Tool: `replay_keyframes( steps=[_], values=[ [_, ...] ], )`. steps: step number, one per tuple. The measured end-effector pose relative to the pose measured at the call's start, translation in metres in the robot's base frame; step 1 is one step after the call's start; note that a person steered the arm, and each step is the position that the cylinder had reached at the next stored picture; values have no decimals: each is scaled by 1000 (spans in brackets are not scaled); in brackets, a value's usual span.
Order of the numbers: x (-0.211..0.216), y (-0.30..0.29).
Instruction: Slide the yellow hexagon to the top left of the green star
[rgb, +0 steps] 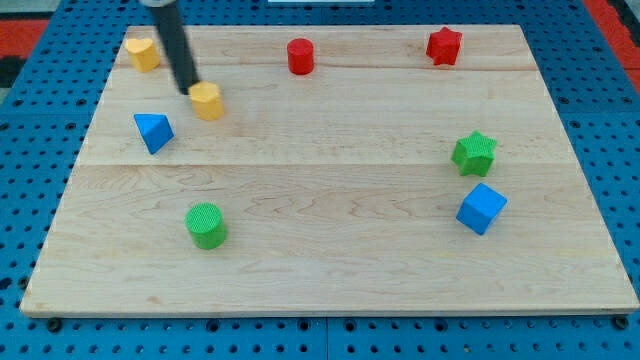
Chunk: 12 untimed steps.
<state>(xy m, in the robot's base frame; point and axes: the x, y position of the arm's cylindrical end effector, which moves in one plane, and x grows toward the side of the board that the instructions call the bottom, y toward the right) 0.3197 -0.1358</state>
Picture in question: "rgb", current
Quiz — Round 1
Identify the yellow heart block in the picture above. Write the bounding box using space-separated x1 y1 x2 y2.
125 38 160 73

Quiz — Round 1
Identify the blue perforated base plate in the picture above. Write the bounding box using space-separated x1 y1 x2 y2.
1 1 639 359

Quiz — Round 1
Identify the green star block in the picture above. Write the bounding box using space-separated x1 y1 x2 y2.
451 130 498 177

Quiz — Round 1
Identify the yellow hexagon block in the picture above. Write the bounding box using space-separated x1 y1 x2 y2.
188 81 224 121

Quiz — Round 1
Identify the blue cube block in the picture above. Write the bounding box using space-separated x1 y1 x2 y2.
456 183 508 235

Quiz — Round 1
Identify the blue triangular prism block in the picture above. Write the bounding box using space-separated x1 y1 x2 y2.
133 113 174 155

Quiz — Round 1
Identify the green cylinder block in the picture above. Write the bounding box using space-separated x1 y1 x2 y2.
184 203 227 250

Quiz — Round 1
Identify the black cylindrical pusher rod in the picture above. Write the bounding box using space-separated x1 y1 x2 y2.
141 0 200 95

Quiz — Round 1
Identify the wooden board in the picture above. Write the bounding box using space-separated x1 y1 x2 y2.
20 25 639 318

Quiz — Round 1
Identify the red star block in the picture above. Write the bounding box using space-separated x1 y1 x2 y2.
425 26 463 66

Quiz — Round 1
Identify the red cylinder block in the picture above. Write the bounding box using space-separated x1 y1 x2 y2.
286 38 315 75

